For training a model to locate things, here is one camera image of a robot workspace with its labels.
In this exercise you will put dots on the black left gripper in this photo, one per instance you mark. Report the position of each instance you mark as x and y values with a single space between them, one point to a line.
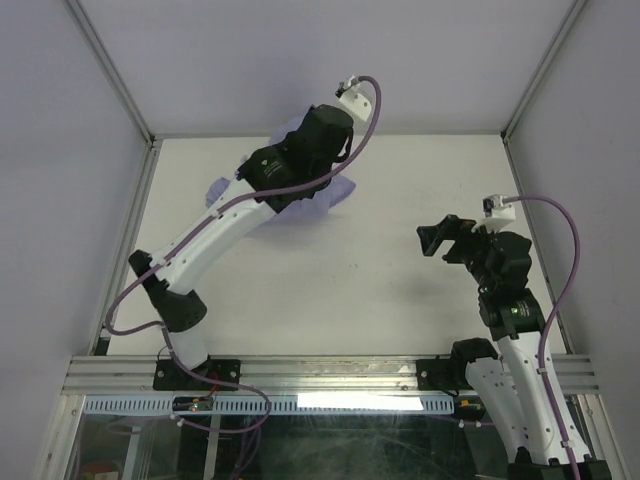
289 145

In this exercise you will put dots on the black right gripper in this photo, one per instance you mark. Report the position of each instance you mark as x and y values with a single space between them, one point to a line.
451 227

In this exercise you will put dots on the lilac zip-up jacket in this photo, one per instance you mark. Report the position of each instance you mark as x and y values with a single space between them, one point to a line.
310 200

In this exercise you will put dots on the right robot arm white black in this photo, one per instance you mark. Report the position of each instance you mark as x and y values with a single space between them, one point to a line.
512 372

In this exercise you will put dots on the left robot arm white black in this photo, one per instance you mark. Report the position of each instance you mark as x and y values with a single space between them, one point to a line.
181 264

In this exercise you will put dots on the black orange power connector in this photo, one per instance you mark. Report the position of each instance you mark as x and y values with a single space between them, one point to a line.
469 409

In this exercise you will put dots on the small black circuit board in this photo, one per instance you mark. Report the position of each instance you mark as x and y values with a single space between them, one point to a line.
193 404

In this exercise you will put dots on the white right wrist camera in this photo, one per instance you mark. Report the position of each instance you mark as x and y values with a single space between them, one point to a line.
498 213

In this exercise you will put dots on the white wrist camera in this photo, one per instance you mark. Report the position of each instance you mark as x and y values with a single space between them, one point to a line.
498 213
350 97

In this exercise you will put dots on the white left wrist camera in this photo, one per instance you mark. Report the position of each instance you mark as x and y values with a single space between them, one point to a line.
350 97

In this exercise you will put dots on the right aluminium side rail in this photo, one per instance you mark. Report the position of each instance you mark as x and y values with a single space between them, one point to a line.
552 226

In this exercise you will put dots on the aluminium side rail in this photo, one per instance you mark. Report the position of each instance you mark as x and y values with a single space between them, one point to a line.
552 226
130 229

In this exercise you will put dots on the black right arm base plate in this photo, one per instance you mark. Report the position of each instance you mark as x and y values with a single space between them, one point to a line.
442 374

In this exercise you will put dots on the left aluminium side rail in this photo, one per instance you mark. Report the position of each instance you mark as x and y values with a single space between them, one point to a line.
130 229

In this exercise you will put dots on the left aluminium corner post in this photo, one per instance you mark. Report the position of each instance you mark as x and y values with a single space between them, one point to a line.
98 49

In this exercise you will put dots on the aluminium corner post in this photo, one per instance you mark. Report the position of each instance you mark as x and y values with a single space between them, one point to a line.
98 49
559 38

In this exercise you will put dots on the right aluminium corner post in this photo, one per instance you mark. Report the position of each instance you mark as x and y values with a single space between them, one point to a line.
559 38

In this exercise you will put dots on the grey slotted cable duct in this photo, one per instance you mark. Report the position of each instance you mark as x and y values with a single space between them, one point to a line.
297 404

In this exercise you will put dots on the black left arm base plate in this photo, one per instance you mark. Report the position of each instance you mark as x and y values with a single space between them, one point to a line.
215 373

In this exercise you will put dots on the aluminium front frame rail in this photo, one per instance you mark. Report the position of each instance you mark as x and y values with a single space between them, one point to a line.
274 375

